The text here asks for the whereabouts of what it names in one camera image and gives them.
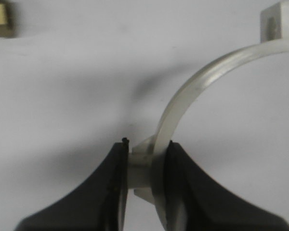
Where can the brass valve red handwheel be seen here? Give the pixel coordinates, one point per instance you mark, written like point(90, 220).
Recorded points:
point(7, 28)

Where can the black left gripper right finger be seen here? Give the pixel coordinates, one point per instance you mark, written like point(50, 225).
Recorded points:
point(196, 202)

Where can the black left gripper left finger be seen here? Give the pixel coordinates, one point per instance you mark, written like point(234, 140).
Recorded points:
point(98, 204)

